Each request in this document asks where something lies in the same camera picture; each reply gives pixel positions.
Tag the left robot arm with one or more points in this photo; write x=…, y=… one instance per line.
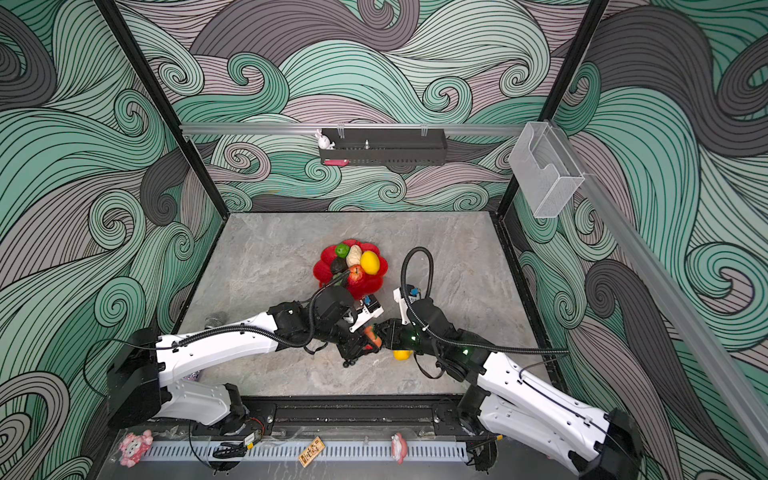
x=148, y=377

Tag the large yellow fake lemon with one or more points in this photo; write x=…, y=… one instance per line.
x=370, y=263

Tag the green fake lime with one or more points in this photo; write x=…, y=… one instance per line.
x=342, y=250

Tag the clear acrylic wall box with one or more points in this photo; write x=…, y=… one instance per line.
x=544, y=163

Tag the red fake strawberry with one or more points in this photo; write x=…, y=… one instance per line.
x=374, y=339

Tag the aluminium wall rail back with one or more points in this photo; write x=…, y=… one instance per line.
x=272, y=128

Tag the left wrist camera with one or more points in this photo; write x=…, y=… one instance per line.
x=370, y=309

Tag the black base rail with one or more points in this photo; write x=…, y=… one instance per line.
x=441, y=414

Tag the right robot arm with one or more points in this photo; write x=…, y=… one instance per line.
x=504, y=398

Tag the black wall shelf tray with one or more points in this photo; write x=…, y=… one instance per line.
x=390, y=148

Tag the red wrinkled fake pepper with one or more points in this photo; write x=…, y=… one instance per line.
x=356, y=275

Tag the wooden tag sign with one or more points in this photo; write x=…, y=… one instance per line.
x=311, y=452

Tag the black fake grape bunch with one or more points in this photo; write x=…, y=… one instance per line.
x=351, y=360

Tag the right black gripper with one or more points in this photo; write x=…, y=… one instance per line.
x=392, y=338

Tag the small yellow fake lemon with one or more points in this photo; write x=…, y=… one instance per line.
x=402, y=355

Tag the dark brown fake avocado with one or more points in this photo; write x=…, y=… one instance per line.
x=338, y=265

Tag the aluminium wall rail right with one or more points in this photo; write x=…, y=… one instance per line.
x=736, y=390

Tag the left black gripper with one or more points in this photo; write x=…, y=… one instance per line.
x=357, y=345

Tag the white rabbit figurine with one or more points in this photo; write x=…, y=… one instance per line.
x=323, y=141

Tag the purple glitter microphone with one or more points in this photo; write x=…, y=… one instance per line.
x=214, y=320

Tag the cream white fake pear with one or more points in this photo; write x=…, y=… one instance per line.
x=354, y=256

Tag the aluminium wall rail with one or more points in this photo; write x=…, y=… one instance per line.
x=272, y=128
x=736, y=390

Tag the pink figurine middle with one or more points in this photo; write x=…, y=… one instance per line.
x=399, y=448

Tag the white slotted cable duct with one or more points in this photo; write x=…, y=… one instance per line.
x=334, y=451

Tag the pink plush toy left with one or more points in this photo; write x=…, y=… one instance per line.
x=134, y=446

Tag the red flower-shaped fruit bowl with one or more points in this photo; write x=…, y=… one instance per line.
x=370, y=285

